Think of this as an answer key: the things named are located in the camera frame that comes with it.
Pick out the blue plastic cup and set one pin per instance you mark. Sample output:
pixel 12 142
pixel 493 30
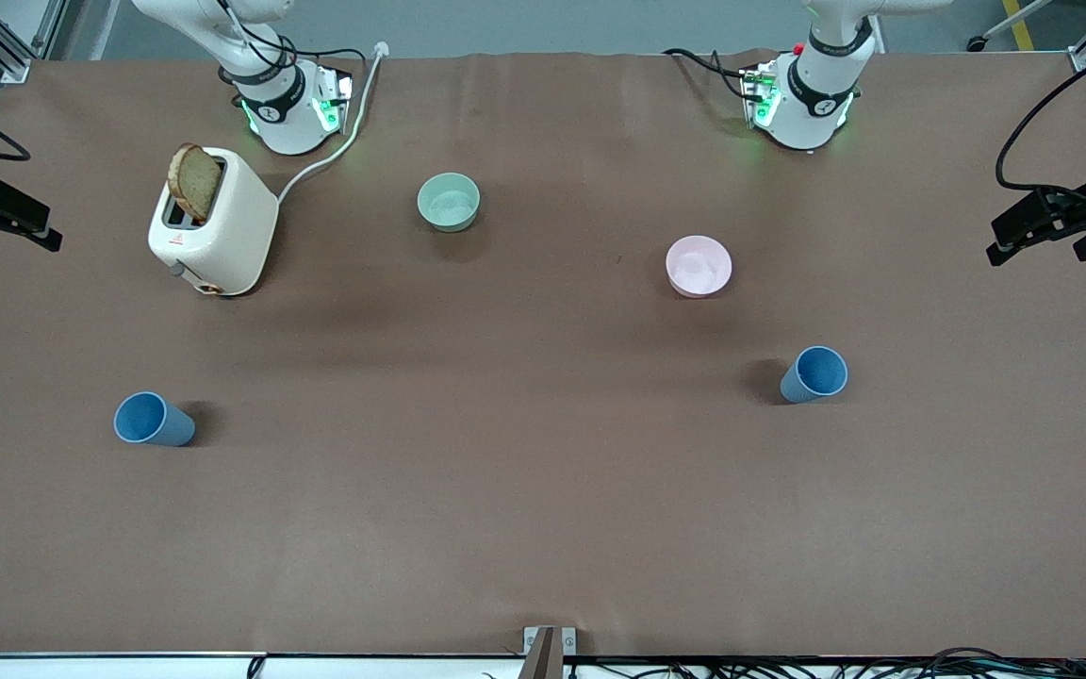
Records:
pixel 812 375
pixel 152 420

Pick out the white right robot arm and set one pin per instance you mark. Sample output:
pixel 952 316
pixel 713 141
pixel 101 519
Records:
pixel 288 123

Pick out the brown bread slice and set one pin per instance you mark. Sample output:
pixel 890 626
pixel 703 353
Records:
pixel 194 184

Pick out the black caster wheel leg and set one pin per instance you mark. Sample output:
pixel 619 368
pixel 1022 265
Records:
pixel 979 42

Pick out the cream white toaster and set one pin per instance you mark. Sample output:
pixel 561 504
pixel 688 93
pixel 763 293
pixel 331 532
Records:
pixel 232 236

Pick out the pink bowl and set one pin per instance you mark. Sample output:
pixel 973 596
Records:
pixel 699 267

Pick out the mint green bowl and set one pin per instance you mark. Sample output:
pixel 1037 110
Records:
pixel 449 203

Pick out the brown table cover sheet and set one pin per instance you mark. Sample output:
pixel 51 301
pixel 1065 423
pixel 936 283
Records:
pixel 543 490

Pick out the white table edge rail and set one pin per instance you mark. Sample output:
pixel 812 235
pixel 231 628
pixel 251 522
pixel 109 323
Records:
pixel 128 667

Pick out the metal bracket with brown post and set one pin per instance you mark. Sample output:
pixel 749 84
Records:
pixel 550 651

